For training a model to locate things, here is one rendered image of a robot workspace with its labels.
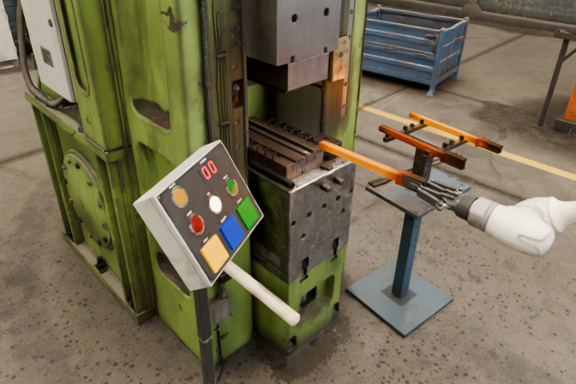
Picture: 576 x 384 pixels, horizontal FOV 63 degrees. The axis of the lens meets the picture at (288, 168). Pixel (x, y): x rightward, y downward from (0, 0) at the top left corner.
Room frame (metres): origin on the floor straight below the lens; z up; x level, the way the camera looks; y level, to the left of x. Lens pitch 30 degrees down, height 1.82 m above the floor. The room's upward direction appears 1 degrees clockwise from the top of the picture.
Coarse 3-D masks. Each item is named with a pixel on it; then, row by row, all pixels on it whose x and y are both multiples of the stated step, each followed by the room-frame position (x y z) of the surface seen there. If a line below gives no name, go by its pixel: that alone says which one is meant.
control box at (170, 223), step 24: (216, 144) 1.23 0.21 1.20; (192, 168) 1.10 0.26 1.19; (216, 168) 1.16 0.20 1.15; (168, 192) 0.98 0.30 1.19; (192, 192) 1.04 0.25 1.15; (216, 192) 1.11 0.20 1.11; (240, 192) 1.19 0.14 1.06; (144, 216) 0.95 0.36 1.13; (168, 216) 0.94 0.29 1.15; (192, 216) 0.99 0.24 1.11; (216, 216) 1.05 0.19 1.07; (168, 240) 0.93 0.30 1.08; (192, 240) 0.94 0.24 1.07; (192, 264) 0.91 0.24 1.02; (192, 288) 0.91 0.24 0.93
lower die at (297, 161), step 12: (252, 120) 1.88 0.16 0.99; (252, 132) 1.76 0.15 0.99; (276, 132) 1.74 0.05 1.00; (288, 132) 1.76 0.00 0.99; (252, 144) 1.67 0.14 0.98; (264, 144) 1.65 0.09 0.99; (276, 144) 1.65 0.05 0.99; (288, 144) 1.63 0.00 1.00; (312, 144) 1.65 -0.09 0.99; (252, 156) 1.62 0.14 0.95; (276, 156) 1.57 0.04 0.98; (288, 156) 1.55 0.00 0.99; (300, 156) 1.55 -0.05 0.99; (312, 156) 1.59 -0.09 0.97; (276, 168) 1.53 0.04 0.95; (288, 168) 1.50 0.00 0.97; (300, 168) 1.54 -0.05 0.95; (312, 168) 1.59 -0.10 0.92
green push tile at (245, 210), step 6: (246, 198) 1.18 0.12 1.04; (240, 204) 1.15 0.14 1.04; (246, 204) 1.17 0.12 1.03; (240, 210) 1.13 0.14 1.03; (246, 210) 1.15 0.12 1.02; (252, 210) 1.17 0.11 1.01; (240, 216) 1.12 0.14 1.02; (246, 216) 1.14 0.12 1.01; (252, 216) 1.16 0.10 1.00; (258, 216) 1.18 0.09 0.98; (246, 222) 1.12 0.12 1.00; (252, 222) 1.14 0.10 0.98; (246, 228) 1.11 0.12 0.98
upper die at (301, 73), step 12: (252, 60) 1.62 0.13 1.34; (300, 60) 1.53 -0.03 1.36; (312, 60) 1.57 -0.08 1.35; (324, 60) 1.61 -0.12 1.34; (252, 72) 1.62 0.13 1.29; (264, 72) 1.57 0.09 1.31; (276, 72) 1.53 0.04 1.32; (288, 72) 1.49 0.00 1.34; (300, 72) 1.53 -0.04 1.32; (312, 72) 1.57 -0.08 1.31; (324, 72) 1.61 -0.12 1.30; (276, 84) 1.53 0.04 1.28; (288, 84) 1.49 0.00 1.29; (300, 84) 1.53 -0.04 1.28
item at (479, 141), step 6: (414, 114) 2.05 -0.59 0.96; (426, 120) 1.98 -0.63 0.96; (432, 120) 1.98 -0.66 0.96; (432, 126) 1.96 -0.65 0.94; (438, 126) 1.93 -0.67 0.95; (444, 126) 1.92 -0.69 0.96; (450, 126) 1.92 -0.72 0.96; (450, 132) 1.88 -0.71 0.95; (456, 132) 1.86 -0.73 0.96; (462, 132) 1.86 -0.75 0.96; (468, 138) 1.82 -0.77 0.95; (474, 138) 1.80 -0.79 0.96; (480, 138) 1.79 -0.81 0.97; (480, 144) 1.78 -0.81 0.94; (486, 144) 1.76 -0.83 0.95; (492, 144) 1.73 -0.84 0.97; (498, 144) 1.74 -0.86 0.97; (492, 150) 1.73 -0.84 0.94; (498, 150) 1.72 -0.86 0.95
